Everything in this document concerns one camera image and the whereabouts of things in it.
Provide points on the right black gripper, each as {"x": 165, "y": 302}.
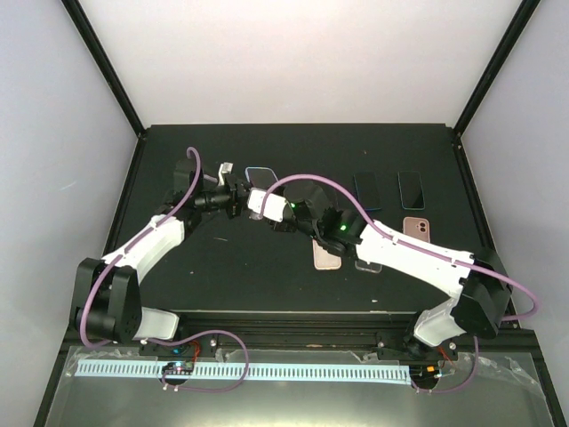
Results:
{"x": 278, "y": 228}

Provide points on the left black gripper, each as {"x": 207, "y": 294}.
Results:
{"x": 238, "y": 195}

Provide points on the phone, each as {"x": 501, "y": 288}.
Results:
{"x": 369, "y": 267}
{"x": 260, "y": 177}
{"x": 324, "y": 261}

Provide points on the blue smartphone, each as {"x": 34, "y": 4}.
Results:
{"x": 367, "y": 190}

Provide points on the pink phone case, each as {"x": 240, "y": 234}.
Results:
{"x": 416, "y": 227}

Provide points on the black smartphone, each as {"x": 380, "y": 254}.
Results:
{"x": 411, "y": 190}

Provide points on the magenta smartphone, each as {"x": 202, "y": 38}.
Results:
{"x": 332, "y": 196}

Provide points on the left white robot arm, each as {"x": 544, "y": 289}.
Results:
{"x": 106, "y": 304}

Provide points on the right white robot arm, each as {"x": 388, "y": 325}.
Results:
{"x": 477, "y": 295}

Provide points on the left controller board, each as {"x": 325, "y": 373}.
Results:
{"x": 178, "y": 368}

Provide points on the controller board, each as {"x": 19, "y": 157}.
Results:
{"x": 420, "y": 373}
{"x": 178, "y": 368}

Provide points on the right controller board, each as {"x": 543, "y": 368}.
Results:
{"x": 420, "y": 373}

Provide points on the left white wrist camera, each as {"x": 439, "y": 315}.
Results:
{"x": 224, "y": 169}

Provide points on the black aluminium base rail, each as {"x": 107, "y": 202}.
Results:
{"x": 288, "y": 331}

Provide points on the light blue slotted cable duct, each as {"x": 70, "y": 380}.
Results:
{"x": 272, "y": 372}

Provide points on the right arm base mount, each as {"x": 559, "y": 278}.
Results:
{"x": 400, "y": 345}

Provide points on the left black frame post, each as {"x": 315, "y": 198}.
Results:
{"x": 93, "y": 44}

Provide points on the black frame post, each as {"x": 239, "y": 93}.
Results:
{"x": 93, "y": 44}
{"x": 508, "y": 41}

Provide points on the right black frame post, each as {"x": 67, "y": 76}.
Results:
{"x": 508, "y": 41}

